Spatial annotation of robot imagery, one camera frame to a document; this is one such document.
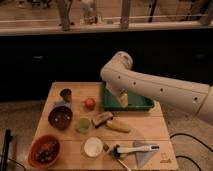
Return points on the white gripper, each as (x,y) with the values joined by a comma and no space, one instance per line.
(122,99)

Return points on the red apple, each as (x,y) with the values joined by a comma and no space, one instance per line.
(90,103)

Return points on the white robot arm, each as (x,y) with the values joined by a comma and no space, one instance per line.
(191,97)

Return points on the small green cup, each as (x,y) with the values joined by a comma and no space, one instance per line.
(83,125)

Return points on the dark metal cup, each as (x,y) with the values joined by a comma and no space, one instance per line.
(66,94)

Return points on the green plastic tray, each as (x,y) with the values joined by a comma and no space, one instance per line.
(135,102)

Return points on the brown white sponge block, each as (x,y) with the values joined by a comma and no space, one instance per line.
(101,118)

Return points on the grey cloth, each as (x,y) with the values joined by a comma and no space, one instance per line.
(143,157)

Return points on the dark brown bowl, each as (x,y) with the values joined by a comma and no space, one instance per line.
(60,117)

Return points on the metal fork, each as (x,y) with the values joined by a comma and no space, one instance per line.
(113,152)

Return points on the orange bowl with food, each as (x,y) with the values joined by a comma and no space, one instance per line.
(44,152)

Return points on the black stand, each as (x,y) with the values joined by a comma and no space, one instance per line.
(4,156)

